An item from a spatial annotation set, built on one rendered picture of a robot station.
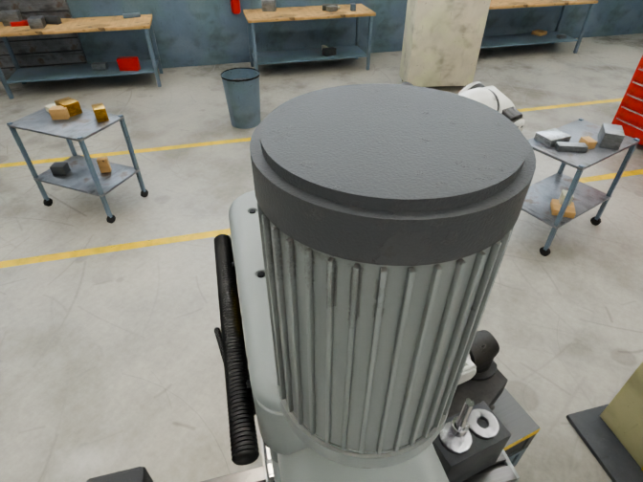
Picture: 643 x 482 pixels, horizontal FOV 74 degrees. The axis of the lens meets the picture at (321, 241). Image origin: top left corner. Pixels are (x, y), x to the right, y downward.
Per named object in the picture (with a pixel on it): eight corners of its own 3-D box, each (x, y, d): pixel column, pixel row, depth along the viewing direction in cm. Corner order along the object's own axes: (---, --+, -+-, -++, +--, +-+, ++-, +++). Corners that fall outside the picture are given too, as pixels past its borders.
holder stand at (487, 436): (416, 457, 138) (426, 426, 126) (470, 429, 145) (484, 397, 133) (438, 494, 130) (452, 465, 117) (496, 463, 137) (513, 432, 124)
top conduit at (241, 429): (214, 248, 88) (212, 234, 86) (235, 244, 89) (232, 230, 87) (233, 469, 54) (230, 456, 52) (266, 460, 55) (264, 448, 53)
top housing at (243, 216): (234, 251, 94) (224, 189, 84) (348, 233, 99) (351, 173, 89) (263, 469, 58) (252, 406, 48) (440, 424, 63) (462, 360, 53)
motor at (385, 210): (266, 333, 56) (235, 91, 36) (408, 305, 60) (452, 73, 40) (296, 492, 41) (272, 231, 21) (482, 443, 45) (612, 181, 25)
